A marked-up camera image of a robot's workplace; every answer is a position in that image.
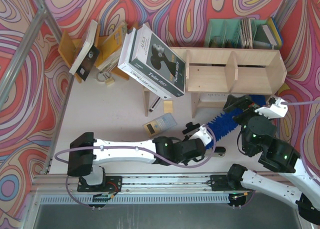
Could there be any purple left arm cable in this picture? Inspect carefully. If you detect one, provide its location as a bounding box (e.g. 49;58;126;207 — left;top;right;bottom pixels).
54;125;216;169

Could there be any large Twins story book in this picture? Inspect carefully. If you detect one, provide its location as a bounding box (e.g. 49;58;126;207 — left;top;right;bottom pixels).
130;24;186;98

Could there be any small wooden stand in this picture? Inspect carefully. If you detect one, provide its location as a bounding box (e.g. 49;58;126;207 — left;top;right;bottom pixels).
142;87;150;117

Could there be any white Ciokladfabriken book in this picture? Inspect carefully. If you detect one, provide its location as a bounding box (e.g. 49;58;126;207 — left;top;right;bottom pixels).
117;28;174;100

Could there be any brass padlock with ring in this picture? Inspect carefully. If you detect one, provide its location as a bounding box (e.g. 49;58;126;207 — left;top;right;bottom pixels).
96;72;115;86

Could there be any yellow paperback book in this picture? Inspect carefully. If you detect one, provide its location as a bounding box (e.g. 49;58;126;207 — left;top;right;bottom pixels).
96;22;127;72

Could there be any black cover white book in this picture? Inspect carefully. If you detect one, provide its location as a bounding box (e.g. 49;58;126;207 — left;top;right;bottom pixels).
69;19;100;81

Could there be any light wooden bookshelf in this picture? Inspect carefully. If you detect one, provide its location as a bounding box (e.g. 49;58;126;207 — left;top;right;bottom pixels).
173;47;287;116

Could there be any black white pen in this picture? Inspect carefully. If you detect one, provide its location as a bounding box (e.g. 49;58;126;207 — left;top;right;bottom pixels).
148;96;162;113

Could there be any blue microfiber duster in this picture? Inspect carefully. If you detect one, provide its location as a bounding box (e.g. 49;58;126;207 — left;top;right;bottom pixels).
205;94;266;150

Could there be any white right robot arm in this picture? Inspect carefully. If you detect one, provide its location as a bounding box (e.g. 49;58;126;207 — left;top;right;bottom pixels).
198;94;320;225

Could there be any blue cover book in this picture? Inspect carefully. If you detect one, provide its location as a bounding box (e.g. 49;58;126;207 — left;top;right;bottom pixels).
261;17;284;50

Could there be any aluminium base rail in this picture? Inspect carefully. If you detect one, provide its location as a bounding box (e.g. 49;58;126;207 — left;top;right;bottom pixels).
32;172;305;197

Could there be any yellow wooden book holder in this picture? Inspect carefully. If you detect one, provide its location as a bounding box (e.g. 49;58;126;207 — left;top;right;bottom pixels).
57;23;141;84

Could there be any yellow sticky note pad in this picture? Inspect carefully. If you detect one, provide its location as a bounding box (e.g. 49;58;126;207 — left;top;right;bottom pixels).
163;100;174;114

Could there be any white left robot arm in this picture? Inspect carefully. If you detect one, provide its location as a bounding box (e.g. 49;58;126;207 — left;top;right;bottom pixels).
67;125;216;186

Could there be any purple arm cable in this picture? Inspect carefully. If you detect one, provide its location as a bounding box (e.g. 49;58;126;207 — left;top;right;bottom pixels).
282;100;320;182
54;125;216;169

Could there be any teal file organizer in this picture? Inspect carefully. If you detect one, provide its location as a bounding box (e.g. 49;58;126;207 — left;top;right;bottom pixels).
204;18;277;50

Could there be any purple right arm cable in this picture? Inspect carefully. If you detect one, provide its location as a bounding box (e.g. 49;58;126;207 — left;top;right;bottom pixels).
282;100;320;182

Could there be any grey black stapler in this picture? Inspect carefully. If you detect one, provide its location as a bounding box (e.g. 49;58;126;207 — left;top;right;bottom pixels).
205;146;226;158

